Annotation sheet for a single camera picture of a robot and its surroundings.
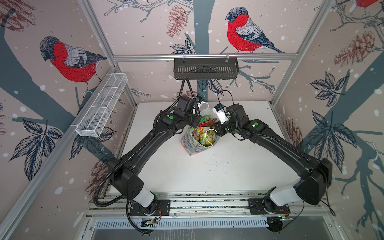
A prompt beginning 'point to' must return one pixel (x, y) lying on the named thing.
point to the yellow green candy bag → (207, 139)
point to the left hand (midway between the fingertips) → (199, 112)
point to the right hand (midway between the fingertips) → (213, 123)
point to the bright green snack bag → (204, 118)
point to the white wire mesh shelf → (92, 122)
